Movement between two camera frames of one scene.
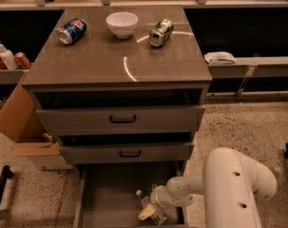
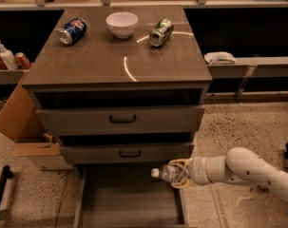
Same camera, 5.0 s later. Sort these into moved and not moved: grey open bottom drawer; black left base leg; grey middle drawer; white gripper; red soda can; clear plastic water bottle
Moved: white gripper; clear plastic water bottle
Not moved: red soda can; grey middle drawer; black left base leg; grey open bottom drawer
